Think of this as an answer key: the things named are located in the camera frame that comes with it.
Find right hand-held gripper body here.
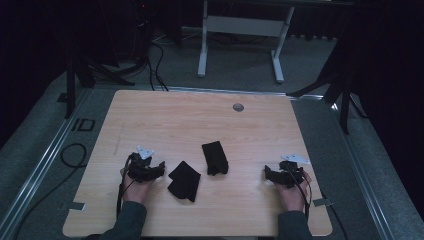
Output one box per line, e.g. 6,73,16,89
276,153,311,189

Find black tripod stand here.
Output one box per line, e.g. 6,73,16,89
63,33,136,120
287,49,368,135

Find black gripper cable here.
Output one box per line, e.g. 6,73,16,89
115,155,135,220
288,169,313,222

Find metal floor rail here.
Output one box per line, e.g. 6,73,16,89
328,99,398,240
0,87,93,240

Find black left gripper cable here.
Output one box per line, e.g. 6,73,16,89
115,155,135,220

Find black tape floor marks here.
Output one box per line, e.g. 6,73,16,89
70,117,97,133

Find person's right hand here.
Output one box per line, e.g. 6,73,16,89
274,171,313,213

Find black floor cable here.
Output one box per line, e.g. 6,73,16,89
12,142,88,240

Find black sock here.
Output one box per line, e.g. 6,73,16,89
201,140,230,177
167,160,202,203

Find white table frame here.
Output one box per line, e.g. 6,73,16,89
197,0,296,84

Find person's left hand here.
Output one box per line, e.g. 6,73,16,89
120,167,154,204

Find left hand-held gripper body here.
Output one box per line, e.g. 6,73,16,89
127,144,156,183

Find black background cables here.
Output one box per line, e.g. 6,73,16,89
145,19,170,92

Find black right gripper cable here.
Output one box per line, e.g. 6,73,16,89
288,169,313,222

